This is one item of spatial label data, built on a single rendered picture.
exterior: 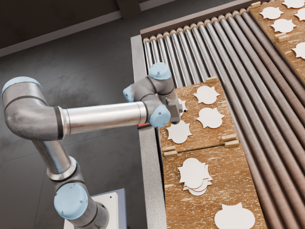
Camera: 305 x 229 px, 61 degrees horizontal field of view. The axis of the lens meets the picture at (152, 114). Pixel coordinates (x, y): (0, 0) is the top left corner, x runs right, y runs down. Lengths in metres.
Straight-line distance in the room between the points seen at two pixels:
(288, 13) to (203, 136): 1.03
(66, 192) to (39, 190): 1.69
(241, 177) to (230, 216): 0.16
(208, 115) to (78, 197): 0.69
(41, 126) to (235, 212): 0.72
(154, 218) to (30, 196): 1.81
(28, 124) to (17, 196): 2.14
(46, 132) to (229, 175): 0.72
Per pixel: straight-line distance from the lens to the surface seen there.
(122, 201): 1.24
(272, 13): 1.91
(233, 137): 1.18
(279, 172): 1.16
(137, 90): 0.94
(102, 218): 1.15
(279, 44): 1.66
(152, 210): 1.13
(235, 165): 1.14
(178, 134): 1.24
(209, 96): 1.37
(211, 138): 1.21
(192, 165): 1.12
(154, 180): 1.18
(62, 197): 1.05
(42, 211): 2.60
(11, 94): 0.84
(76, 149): 2.76
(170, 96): 1.03
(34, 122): 0.74
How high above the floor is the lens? 1.93
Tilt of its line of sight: 47 degrees down
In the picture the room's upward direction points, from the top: 23 degrees counter-clockwise
